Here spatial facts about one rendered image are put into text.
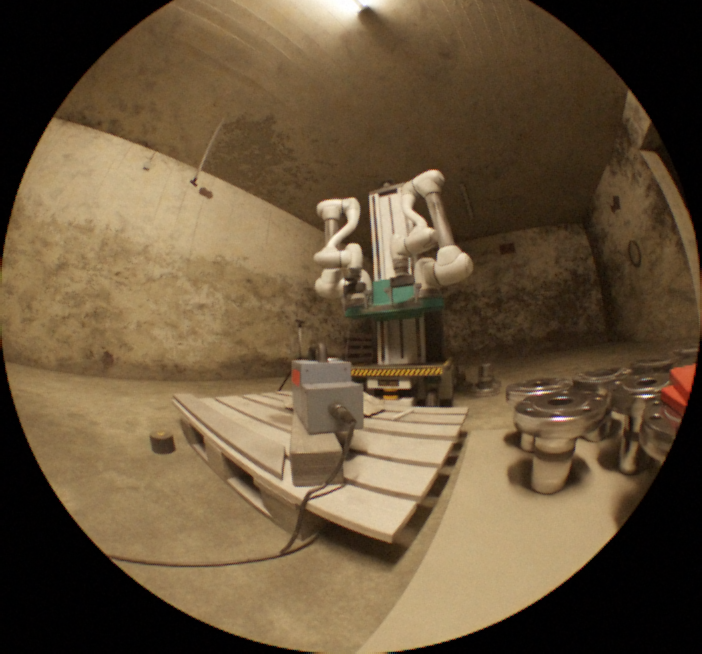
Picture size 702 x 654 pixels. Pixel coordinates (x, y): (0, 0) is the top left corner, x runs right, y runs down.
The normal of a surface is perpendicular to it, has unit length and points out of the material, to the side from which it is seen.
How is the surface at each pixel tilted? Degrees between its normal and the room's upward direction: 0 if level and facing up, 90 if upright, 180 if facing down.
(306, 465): 90
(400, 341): 90
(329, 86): 180
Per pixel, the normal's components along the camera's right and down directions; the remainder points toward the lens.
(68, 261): 0.82, -0.13
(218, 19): 0.03, 0.98
